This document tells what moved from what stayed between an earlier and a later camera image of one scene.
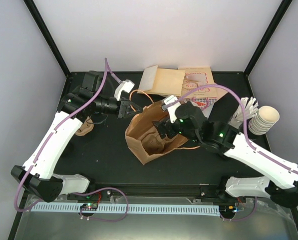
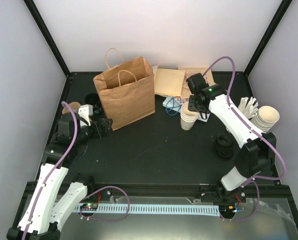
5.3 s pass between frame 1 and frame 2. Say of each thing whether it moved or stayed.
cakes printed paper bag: stayed
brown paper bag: moved
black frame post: stayed
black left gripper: moved
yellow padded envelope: stayed
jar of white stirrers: stayed
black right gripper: moved
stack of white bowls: stayed
